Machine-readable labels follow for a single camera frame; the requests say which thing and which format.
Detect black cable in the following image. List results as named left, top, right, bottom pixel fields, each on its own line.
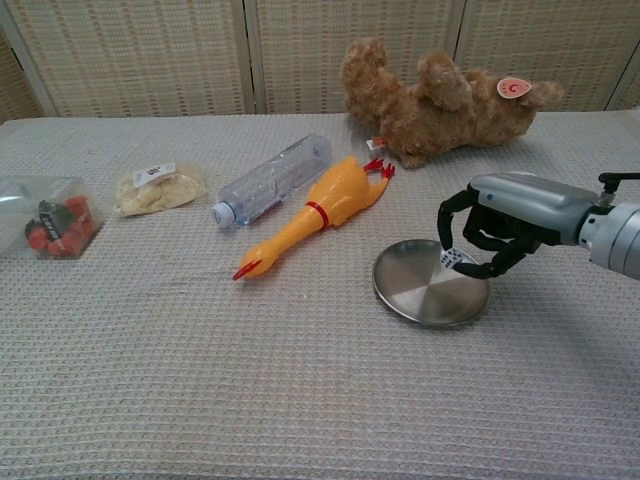
left=598, top=171, right=640, bottom=207

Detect beige woven folding screen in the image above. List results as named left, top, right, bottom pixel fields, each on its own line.
left=0, top=0, right=640, bottom=121

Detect clear plastic water bottle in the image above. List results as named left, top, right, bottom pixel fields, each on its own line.
left=211, top=132, right=334, bottom=229

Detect brown plush teddy bear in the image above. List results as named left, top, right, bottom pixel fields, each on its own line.
left=340, top=37, right=565, bottom=170

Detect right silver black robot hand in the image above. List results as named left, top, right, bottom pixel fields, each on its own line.
left=437, top=172, right=599, bottom=281

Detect yellow rubber chicken toy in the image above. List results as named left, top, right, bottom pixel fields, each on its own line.
left=232, top=155, right=397, bottom=281

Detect round stainless steel plate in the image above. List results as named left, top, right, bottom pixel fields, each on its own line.
left=371, top=239, right=491, bottom=329

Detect beige woven tablecloth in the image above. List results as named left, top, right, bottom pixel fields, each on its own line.
left=0, top=110, right=640, bottom=480

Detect clear bag of snacks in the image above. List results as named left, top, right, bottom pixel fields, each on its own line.
left=113, top=159, right=209, bottom=218

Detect clear box with red toys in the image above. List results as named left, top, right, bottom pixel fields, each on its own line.
left=0, top=174, right=106, bottom=261

